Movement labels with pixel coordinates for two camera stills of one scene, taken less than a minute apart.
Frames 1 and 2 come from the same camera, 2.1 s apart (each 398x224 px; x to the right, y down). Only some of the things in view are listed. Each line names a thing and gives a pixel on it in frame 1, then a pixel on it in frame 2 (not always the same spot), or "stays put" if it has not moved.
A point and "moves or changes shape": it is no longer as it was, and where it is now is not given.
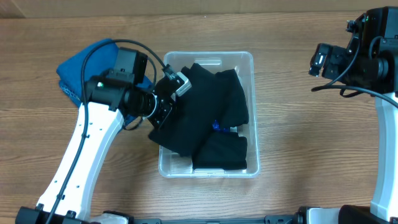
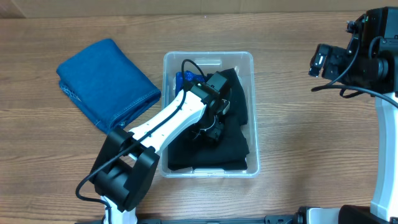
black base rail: x=266 y=219 stays put
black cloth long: x=231 y=101 stays put
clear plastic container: x=172 y=165 stays put
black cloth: x=196 y=110 moves or changes shape
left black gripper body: x=163 y=112 -> x=211 y=128
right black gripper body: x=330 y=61 stays put
